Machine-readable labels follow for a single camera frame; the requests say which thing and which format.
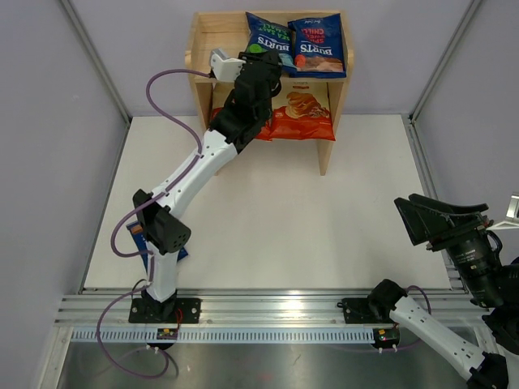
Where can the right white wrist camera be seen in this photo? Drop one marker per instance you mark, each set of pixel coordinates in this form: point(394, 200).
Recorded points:
point(511, 219)

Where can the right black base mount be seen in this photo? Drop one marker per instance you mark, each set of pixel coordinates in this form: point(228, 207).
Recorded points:
point(365, 310)

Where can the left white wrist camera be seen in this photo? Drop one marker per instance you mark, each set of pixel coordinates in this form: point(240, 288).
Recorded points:
point(223, 67)

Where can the aluminium mounting rail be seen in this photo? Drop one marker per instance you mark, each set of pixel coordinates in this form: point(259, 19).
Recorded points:
point(270, 308)

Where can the cassava chips bag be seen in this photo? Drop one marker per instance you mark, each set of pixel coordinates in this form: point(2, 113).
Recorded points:
point(300, 111)
point(220, 93)

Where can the blue bag back side up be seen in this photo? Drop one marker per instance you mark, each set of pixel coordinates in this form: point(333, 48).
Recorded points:
point(265, 36)

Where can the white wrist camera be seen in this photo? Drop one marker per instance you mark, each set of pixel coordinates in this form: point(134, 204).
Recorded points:
point(223, 67)
point(511, 219)

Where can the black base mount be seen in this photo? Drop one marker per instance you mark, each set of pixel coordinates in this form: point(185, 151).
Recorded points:
point(365, 310)
point(146, 310)

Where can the white slotted cable duct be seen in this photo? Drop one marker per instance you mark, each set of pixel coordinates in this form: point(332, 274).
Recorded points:
point(195, 335)

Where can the blue Burts bag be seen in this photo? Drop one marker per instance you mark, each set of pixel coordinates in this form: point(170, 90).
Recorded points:
point(318, 48)
point(137, 234)

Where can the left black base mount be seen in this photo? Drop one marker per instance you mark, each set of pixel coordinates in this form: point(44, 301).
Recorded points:
point(146, 310)

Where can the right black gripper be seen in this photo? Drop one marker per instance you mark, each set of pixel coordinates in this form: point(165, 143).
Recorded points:
point(423, 224)

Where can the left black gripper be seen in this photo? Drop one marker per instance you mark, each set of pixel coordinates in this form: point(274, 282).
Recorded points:
point(271, 58)

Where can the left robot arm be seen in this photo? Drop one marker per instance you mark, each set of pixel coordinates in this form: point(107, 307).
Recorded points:
point(256, 79)

